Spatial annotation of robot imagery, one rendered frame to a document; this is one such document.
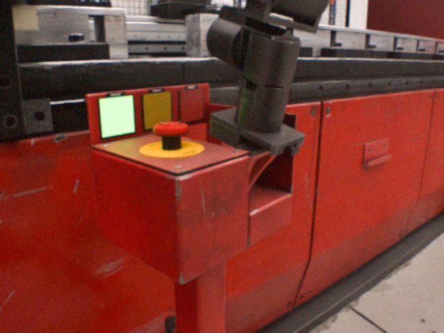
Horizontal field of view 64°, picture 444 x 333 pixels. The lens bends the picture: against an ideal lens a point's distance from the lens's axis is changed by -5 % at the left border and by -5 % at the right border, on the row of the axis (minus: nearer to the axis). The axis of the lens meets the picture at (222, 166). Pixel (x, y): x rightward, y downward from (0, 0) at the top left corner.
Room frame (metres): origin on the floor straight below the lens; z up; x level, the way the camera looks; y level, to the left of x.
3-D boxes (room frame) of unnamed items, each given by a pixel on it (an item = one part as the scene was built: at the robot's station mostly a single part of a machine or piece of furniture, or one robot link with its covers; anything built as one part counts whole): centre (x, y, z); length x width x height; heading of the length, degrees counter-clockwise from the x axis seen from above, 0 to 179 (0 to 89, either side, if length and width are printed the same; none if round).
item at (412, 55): (1.46, -0.73, 0.89); 0.30 x 0.05 x 0.03; 129
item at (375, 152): (1.14, -0.50, 0.59); 0.15 x 0.02 x 0.07; 129
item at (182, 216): (0.45, 0.03, 0.75); 0.20 x 0.16 x 0.18; 137
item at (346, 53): (1.21, -0.42, 0.89); 0.30 x 0.05 x 0.03; 129
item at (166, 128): (0.41, 0.06, 0.79); 0.04 x 0.04 x 0.04
